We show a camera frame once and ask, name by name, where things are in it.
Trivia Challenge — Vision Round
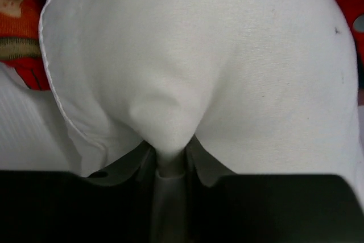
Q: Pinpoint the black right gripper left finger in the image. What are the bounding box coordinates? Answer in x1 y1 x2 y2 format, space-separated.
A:
1 142 156 242

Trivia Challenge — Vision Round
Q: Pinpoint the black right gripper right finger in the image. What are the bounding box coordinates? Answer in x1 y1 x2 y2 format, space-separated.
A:
186 138 363 242

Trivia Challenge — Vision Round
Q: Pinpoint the white pillow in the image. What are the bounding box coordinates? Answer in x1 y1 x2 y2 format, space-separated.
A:
38 0 364 243

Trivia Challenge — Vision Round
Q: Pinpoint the red patterned pillowcase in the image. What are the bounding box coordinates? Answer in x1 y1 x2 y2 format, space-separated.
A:
1 0 363 91

